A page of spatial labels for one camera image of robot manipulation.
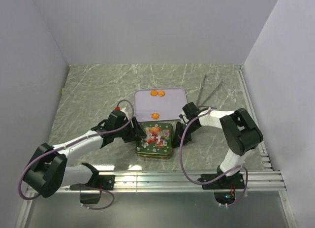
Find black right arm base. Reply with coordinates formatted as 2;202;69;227
197;172;248;207

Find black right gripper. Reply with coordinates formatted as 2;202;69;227
170;121;199;148

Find orange round chip cookie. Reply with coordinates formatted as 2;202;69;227
151;90;158;97

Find orange flower cookie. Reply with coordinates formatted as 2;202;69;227
151;112;160;120

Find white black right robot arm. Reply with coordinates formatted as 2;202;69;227
172;102;263;188

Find aluminium frame rail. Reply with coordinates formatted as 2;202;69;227
27;170;287;193

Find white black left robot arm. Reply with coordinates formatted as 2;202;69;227
20;107;146;197

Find metal tongs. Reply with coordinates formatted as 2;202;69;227
195;74;224;107

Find gold tin lid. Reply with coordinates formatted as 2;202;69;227
135;122;173;159

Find white camera mount red button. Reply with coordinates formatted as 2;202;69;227
115;106;132;115

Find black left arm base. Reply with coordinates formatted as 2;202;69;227
68;175;115;210

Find lavender plastic tray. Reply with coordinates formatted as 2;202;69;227
134;87;187;122

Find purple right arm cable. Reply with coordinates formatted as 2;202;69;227
179;106;248;208

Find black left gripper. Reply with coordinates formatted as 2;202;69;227
115;116;147;143

